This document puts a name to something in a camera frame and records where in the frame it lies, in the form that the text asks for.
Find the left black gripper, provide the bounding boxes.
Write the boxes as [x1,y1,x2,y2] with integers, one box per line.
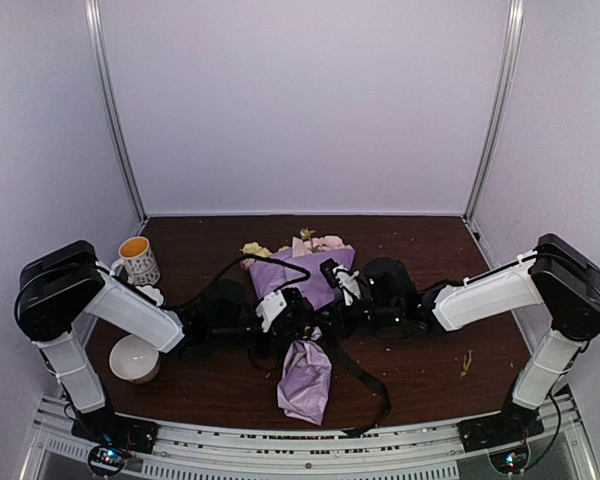
[210,309,303,359]

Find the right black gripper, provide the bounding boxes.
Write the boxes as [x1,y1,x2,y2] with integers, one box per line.
[309,295,401,339]

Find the purple pink wrapping paper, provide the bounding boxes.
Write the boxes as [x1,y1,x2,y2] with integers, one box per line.
[242,235,356,425]

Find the pink rose flower stem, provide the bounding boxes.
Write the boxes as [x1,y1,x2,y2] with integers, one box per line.
[292,228,349,257]

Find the black printed ribbon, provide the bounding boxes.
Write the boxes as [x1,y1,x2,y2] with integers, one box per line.
[247,319,394,437]

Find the cream rose flower stem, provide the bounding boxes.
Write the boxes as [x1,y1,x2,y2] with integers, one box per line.
[240,242,290,270]

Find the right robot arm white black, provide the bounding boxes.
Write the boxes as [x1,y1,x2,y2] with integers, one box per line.
[320,234,600,442]

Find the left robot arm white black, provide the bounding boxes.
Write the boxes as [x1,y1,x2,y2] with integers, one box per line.
[14,240,311,444]

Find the fallen green stem piece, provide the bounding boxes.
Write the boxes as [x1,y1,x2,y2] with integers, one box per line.
[459,350,473,378]

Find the white scalloped bowl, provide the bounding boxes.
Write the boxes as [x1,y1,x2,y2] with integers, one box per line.
[136,285,165,306]

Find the patterned white mug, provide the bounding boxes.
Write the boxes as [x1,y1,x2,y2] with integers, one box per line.
[111,236,161,286]

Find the white round bowl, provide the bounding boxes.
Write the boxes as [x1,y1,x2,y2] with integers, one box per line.
[109,335,161,384]

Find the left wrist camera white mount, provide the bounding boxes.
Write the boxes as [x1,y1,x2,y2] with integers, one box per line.
[255,288,303,333]

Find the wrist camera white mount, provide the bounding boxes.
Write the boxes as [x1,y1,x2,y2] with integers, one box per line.
[255,288,303,333]
[320,258,362,307]

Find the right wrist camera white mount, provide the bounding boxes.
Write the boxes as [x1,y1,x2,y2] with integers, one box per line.
[320,258,362,307]

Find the aluminium front rail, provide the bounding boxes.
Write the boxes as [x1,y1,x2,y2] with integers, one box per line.
[32,384,594,480]

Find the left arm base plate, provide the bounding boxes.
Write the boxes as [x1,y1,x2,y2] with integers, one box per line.
[71,415,159,454]

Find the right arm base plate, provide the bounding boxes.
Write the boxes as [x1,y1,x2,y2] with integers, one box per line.
[457,414,544,452]

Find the right aluminium corner post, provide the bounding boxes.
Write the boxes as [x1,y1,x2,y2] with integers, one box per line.
[463,0,525,224]

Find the aluminium corner post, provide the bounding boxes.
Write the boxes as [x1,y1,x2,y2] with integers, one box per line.
[84,0,148,224]
[463,0,525,224]

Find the left aluminium corner post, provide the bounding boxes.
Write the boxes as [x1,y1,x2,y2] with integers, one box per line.
[84,0,148,224]

